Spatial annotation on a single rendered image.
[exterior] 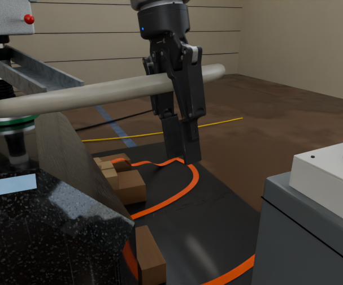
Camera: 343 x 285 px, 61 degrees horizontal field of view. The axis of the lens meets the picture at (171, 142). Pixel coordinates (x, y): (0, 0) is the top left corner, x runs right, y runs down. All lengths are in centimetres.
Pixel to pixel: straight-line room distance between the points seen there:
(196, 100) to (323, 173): 36
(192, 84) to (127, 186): 163
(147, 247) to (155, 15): 126
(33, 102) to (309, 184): 57
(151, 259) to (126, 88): 114
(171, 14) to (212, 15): 671
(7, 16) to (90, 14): 503
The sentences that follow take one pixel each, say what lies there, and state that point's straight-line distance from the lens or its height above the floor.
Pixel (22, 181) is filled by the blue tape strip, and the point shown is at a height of 80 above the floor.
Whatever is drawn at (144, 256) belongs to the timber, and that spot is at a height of 14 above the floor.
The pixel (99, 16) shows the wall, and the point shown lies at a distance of 618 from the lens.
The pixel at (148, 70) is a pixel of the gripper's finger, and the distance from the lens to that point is 50.
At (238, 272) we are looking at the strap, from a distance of 162.
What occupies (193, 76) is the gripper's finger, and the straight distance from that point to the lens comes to 42.
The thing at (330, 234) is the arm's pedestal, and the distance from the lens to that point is 69.
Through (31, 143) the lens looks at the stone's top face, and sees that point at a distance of 98.
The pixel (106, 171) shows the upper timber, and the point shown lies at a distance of 201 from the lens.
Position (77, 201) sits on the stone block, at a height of 72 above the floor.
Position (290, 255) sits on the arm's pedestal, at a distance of 81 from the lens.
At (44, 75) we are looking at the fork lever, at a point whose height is 100.
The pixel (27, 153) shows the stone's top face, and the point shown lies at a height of 82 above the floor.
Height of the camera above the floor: 116
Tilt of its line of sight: 22 degrees down
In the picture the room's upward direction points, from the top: straight up
